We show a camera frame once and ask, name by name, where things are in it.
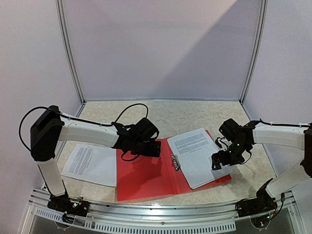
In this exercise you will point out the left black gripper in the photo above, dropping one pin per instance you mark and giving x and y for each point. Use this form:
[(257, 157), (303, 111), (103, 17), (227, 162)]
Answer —
[(154, 151)]

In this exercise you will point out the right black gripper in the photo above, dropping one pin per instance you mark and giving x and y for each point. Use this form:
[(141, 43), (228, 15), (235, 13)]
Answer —
[(221, 157)]

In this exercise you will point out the printed paper sheet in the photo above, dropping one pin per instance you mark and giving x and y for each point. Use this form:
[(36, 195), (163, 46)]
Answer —
[(92, 164), (194, 150)]

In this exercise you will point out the red file folder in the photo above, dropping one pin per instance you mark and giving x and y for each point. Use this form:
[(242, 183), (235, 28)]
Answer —
[(146, 177)]

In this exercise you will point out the chrome spine lever clip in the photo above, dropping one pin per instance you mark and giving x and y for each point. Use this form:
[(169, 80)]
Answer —
[(176, 163)]

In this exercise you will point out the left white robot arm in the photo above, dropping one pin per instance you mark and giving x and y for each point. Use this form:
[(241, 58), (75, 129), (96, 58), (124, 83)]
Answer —
[(53, 126)]

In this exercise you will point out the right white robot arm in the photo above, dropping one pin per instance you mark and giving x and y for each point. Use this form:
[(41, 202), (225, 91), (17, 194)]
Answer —
[(242, 139)]

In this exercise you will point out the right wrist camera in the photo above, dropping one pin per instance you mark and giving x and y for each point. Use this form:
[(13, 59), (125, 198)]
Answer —
[(220, 143)]

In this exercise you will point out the aluminium front rail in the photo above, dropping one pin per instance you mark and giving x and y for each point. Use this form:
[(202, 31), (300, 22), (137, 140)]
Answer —
[(112, 218)]

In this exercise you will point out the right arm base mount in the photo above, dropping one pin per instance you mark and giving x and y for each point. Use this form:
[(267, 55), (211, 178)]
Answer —
[(252, 206)]

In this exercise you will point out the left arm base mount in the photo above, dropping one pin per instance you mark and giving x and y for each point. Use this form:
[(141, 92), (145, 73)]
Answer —
[(64, 204)]

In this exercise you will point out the right aluminium corner post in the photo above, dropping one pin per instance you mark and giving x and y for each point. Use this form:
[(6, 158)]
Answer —
[(255, 51)]

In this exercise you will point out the aluminium corner post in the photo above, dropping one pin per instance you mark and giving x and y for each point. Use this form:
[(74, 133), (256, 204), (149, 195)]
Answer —
[(68, 50), (255, 51)]

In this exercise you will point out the left aluminium corner post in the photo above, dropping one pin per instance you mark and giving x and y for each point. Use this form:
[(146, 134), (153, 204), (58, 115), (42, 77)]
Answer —
[(68, 50)]

